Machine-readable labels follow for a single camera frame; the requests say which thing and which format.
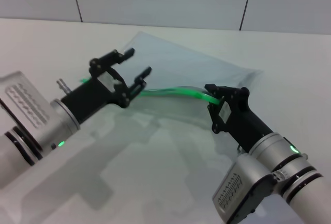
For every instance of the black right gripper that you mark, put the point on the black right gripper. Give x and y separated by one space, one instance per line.
245 125

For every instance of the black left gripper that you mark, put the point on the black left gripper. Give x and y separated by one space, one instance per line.
88 99

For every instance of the translucent green zip document bag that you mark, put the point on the translucent green zip document bag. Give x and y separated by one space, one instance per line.
181 63

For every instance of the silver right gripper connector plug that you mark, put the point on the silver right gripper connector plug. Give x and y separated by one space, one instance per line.
240 149

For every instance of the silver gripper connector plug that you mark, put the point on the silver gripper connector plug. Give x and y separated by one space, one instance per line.
63 84
240 149

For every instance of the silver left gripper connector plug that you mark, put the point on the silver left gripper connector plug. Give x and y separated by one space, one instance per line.
63 84

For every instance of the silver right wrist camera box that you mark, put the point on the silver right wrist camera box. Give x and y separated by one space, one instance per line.
238 187

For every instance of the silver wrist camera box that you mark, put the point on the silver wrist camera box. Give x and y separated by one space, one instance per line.
238 187
23 99

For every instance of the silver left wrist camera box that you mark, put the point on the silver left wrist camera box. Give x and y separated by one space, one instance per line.
23 99

